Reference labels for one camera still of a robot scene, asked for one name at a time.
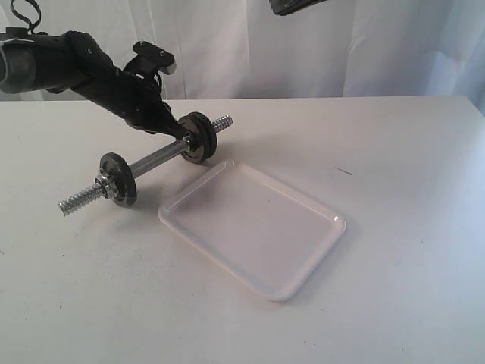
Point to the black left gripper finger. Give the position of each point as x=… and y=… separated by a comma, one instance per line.
x=160, y=120

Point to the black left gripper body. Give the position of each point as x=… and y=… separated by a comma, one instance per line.
x=108, y=86

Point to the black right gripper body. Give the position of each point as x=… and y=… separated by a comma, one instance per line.
x=286, y=7

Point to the black weight plate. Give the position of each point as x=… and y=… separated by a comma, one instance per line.
x=124, y=180
x=196, y=136
x=207, y=132

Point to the chrome threaded dumbbell bar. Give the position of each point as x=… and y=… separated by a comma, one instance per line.
x=139, y=168

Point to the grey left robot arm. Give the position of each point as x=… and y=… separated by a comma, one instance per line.
x=37, y=62

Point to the white backdrop curtain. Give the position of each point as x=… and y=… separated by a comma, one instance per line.
x=242, y=49

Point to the chrome collar nut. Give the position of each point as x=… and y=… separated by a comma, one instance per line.
x=108, y=184

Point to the white rectangular plastic tray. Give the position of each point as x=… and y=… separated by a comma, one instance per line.
x=267, y=234

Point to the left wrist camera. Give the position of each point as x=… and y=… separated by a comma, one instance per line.
x=149, y=61

